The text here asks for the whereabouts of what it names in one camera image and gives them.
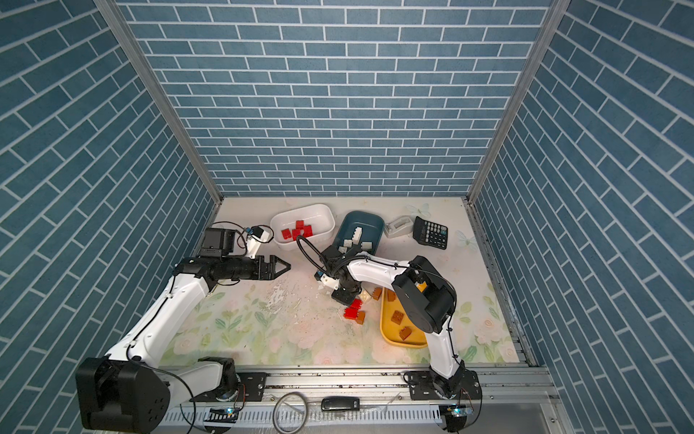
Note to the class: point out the yellow plastic bin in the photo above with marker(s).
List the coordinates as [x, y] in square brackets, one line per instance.
[396, 327]

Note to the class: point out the red lego cluster brick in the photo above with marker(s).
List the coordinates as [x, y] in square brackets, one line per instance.
[353, 310]

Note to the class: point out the white plastic bin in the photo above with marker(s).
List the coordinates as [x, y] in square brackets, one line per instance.
[315, 222]

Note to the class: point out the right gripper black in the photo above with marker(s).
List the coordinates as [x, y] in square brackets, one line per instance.
[342, 299]

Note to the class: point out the teal plastic bin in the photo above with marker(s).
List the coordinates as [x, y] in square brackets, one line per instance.
[373, 228]

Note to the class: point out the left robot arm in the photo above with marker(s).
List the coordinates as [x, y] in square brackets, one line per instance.
[126, 390]

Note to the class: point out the brown lego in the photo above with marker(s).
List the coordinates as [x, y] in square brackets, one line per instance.
[397, 317]

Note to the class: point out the long white lego brick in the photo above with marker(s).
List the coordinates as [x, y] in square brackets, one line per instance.
[357, 235]

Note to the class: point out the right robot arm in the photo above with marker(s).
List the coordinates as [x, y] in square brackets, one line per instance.
[428, 299]

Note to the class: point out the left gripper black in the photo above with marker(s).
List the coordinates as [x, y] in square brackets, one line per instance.
[272, 259]

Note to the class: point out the black remote on rail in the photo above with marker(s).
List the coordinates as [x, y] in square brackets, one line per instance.
[340, 404]

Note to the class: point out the black calculator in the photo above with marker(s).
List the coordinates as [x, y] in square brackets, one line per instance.
[430, 234]

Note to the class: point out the brown lego brick low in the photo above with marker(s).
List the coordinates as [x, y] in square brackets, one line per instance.
[405, 333]

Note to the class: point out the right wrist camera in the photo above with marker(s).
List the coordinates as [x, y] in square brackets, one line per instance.
[327, 281]

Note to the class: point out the grey small box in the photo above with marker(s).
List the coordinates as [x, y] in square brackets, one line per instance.
[401, 226]

